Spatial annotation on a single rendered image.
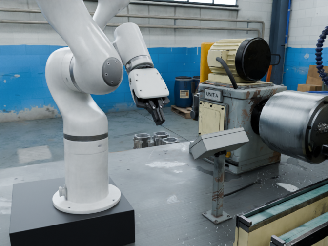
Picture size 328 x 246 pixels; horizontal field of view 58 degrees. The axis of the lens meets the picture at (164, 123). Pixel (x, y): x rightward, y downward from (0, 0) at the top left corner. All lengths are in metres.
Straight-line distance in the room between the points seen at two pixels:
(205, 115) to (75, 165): 0.73
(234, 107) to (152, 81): 0.49
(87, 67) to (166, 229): 0.52
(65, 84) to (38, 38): 5.20
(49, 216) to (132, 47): 0.52
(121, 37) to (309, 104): 0.66
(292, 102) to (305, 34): 6.85
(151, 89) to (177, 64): 5.94
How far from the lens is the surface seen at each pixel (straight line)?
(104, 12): 0.87
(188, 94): 6.04
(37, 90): 6.04
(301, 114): 1.09
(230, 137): 0.89
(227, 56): 1.35
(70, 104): 0.82
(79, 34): 0.73
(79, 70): 0.73
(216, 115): 1.31
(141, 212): 1.01
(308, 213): 0.95
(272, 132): 1.15
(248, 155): 1.31
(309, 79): 7.48
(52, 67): 0.83
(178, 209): 1.03
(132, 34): 0.93
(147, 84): 0.84
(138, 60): 0.88
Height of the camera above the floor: 1.32
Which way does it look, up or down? 14 degrees down
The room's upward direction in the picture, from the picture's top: straight up
